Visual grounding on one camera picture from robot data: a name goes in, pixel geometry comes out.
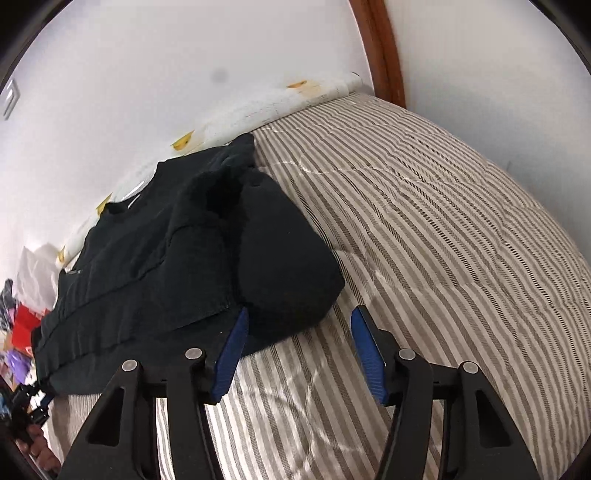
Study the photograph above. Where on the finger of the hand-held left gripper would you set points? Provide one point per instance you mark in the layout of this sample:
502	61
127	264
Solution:
42	398

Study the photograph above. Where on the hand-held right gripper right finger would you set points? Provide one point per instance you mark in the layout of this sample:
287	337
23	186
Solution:
369	360

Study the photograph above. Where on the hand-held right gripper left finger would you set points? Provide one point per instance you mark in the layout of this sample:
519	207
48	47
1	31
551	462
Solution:
228	360

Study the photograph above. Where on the black sweatshirt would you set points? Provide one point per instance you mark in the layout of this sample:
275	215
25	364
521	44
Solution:
184	258

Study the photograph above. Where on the person's left hand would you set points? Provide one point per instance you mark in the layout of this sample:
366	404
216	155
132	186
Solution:
44	450

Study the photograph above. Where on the purple plush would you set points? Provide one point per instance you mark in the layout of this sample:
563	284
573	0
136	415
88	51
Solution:
16	367

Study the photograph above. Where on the red paper bag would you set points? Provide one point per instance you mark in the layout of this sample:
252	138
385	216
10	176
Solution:
25	330

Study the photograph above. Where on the plaid cloth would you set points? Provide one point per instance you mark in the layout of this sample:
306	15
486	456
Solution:
7	295

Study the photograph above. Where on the white plastic bag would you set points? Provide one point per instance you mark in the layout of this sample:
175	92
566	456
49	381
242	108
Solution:
39	277

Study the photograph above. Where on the striped quilted mat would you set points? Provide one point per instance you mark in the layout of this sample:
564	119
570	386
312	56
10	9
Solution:
438	230

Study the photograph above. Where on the white printed paper roll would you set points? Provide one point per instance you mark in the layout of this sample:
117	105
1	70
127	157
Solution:
258	108

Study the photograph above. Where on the white wall switch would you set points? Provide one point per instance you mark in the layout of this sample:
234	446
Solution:
9	99

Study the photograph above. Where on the brown wooden door frame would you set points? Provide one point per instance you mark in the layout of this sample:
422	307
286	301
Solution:
381	50

